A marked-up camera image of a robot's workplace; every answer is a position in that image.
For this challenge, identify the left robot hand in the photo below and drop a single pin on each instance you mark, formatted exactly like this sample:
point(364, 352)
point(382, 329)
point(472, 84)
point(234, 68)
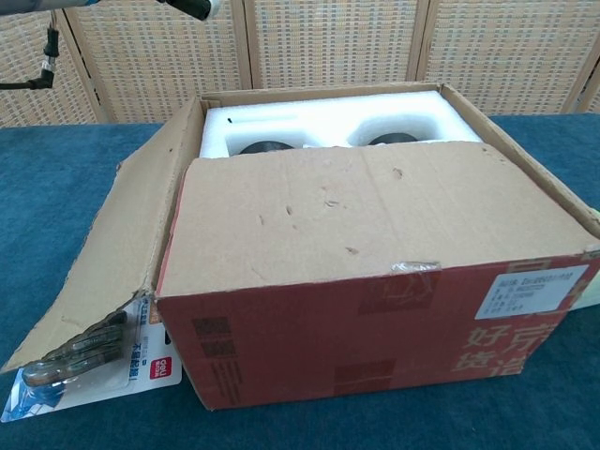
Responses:
point(199, 7)

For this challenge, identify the red cardboard box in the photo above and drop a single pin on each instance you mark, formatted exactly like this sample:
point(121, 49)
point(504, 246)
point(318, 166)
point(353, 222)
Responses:
point(328, 211)

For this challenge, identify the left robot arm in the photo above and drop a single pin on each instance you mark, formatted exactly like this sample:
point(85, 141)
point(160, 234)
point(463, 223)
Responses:
point(61, 3)

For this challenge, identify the woven rattan folding screen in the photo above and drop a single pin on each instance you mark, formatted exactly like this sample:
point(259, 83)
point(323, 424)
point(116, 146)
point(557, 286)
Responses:
point(328, 42)

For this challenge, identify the black pitcher cup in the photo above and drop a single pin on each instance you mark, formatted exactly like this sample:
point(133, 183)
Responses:
point(267, 149)

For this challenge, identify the white foam insert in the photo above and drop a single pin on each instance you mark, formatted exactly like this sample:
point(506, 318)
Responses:
point(328, 117)

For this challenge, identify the blue felt table cover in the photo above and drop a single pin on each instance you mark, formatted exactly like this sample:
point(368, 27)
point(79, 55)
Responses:
point(70, 187)

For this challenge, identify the black teapot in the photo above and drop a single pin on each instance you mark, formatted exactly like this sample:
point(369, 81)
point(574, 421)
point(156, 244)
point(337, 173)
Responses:
point(391, 139)

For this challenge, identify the correction tape blister pack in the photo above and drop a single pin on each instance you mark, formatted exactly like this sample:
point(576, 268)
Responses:
point(154, 370)

